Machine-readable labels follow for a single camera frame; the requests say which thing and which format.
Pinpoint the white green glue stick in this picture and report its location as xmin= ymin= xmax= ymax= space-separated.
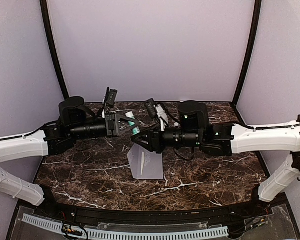
xmin=124 ymin=111 xmax=141 ymax=135

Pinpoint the cream lined letter paper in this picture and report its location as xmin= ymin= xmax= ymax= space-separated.
xmin=140 ymin=151 xmax=145 ymax=176

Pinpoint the grey paper envelope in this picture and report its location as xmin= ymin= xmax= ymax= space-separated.
xmin=127 ymin=144 xmax=164 ymax=180

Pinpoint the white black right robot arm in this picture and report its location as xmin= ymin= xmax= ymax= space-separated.
xmin=131 ymin=99 xmax=300 ymax=217

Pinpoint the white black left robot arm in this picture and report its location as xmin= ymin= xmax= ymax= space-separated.
xmin=0 ymin=96 xmax=140 ymax=218

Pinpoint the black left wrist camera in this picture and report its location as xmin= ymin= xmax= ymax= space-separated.
xmin=99 ymin=87 xmax=118 ymax=118

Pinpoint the black front frame rail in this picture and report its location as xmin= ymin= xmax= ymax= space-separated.
xmin=32 ymin=199 xmax=273 ymax=227

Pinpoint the white slotted cable duct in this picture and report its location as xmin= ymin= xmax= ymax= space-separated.
xmin=21 ymin=213 xmax=229 ymax=240

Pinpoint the black left corner post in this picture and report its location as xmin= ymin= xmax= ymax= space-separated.
xmin=39 ymin=0 xmax=70 ymax=100

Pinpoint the black corner post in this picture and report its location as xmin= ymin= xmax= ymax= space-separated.
xmin=39 ymin=0 xmax=70 ymax=100
xmin=231 ymin=0 xmax=262 ymax=108

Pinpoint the black right corner post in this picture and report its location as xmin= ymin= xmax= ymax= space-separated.
xmin=231 ymin=0 xmax=262 ymax=108

